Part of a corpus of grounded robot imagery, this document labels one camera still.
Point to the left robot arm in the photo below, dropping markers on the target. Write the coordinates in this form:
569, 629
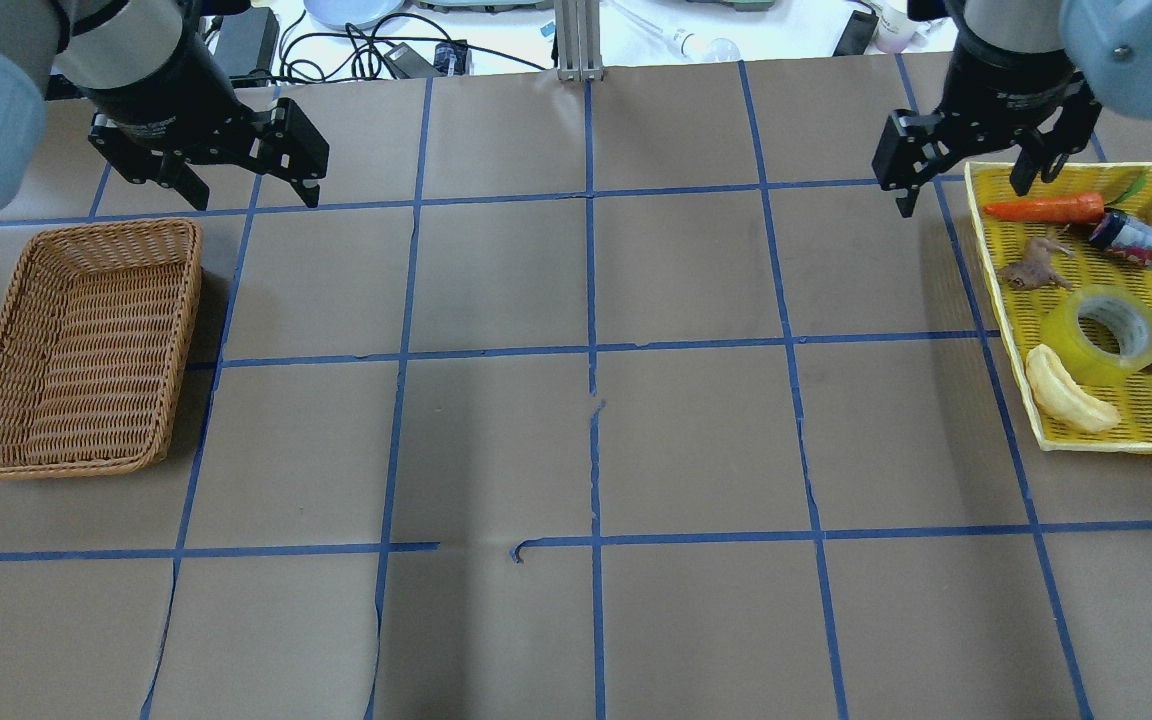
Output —
92, 44

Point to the black power adapter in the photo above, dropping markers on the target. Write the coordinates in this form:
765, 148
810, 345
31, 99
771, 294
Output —
246, 45

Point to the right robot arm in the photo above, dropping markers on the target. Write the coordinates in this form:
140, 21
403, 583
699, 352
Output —
1109, 42

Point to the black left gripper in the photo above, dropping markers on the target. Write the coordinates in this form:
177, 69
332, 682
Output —
168, 92

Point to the yellow plastic basket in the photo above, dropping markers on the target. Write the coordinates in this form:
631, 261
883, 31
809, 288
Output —
1018, 312

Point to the yellow toy banana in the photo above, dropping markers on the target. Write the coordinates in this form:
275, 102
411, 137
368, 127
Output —
1066, 392

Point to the brown toy animal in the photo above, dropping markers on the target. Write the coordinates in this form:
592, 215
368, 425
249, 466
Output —
1035, 269

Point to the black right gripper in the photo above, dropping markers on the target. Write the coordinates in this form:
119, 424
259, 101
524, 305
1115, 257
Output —
1006, 84

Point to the brown wicker basket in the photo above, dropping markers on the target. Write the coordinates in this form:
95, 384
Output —
95, 330

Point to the blue plate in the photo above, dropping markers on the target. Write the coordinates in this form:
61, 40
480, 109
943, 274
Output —
338, 14

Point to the yellow tape roll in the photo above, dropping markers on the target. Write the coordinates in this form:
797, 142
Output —
1102, 333

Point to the light bulb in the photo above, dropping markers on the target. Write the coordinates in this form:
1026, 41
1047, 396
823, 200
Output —
698, 47

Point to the aluminium frame post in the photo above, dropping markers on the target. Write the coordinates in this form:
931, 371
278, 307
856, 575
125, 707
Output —
578, 40

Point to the small dark can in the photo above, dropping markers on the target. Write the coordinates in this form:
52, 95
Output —
1124, 236

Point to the orange toy carrot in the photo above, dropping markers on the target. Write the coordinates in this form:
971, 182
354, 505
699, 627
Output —
1077, 208

